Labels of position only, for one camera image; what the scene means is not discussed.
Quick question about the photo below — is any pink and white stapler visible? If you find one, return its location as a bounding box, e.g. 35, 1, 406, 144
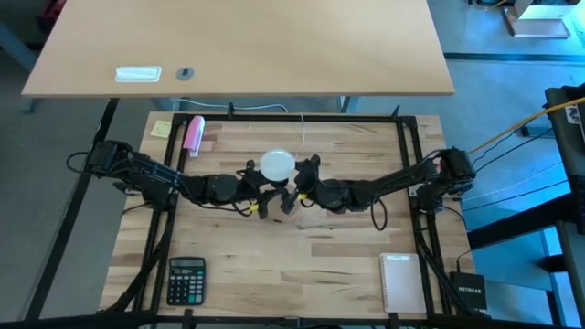
182, 114, 207, 158

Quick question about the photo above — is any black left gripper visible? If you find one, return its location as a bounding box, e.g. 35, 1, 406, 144
235, 159, 280, 219

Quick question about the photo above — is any black Netgear network switch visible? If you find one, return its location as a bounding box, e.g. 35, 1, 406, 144
449, 271, 488, 314

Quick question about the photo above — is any grey white cable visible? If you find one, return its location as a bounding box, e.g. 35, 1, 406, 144
173, 97, 290, 114

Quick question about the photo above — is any black floor rail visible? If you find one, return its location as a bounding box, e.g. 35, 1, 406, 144
465, 194, 578, 250
25, 97, 121, 321

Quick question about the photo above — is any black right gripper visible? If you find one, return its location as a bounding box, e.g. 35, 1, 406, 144
281, 154, 324, 215

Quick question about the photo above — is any white spiral notebook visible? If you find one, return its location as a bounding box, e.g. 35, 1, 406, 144
378, 252, 428, 315

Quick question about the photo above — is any yellow cable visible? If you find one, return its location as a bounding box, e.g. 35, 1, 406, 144
465, 95, 585, 156

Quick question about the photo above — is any black equipment cart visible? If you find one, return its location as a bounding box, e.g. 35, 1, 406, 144
543, 84, 585, 229

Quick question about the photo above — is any black desk calculator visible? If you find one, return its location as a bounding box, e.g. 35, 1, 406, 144
165, 256, 207, 307

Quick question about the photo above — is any black metal table frame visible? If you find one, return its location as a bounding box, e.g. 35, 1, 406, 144
98, 102, 463, 321

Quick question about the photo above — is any wooden base table lamp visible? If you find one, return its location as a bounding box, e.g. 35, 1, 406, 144
258, 180, 305, 225

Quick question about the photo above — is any light wooden desk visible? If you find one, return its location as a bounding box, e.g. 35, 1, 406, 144
21, 0, 456, 99

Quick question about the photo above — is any yellow sticky note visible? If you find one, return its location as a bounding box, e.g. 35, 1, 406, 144
150, 119, 174, 140

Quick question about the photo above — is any white open box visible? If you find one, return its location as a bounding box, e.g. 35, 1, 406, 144
502, 0, 573, 39

